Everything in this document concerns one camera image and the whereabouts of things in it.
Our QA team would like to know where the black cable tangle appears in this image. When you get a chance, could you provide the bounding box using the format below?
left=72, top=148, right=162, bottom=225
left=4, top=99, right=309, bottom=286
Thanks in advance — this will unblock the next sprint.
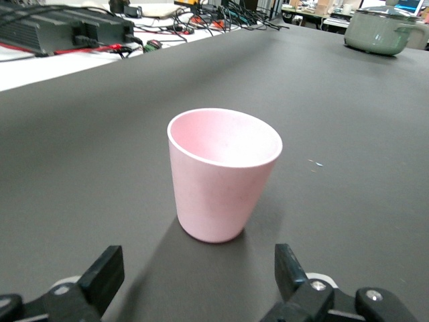
left=172, top=0, right=290, bottom=36

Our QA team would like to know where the red wire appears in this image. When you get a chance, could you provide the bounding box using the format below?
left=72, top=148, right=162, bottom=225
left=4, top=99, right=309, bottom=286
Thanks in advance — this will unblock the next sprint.
left=53, top=42, right=138, bottom=57

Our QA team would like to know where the grey-green cooking pot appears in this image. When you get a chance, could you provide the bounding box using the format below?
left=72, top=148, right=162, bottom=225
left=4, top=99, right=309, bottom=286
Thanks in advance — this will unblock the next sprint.
left=344, top=6, right=429, bottom=56

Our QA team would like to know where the black power supply box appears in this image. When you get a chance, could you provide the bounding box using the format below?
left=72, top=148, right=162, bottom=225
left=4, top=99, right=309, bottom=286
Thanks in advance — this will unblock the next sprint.
left=0, top=5, right=135, bottom=57

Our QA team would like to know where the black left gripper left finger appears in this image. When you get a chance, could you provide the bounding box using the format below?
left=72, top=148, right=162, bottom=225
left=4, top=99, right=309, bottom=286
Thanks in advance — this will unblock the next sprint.
left=0, top=245, right=125, bottom=322

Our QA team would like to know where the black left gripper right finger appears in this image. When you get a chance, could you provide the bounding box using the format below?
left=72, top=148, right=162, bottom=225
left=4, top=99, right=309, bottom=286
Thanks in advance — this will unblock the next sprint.
left=261, top=244, right=420, bottom=322

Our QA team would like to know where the laptop screen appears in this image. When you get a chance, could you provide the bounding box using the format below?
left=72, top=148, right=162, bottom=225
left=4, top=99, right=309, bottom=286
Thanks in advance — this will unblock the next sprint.
left=394, top=0, right=425, bottom=16

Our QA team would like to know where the pink plastic cup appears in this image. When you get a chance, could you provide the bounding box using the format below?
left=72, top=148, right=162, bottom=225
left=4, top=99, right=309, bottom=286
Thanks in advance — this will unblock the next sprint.
left=166, top=107, right=284, bottom=244

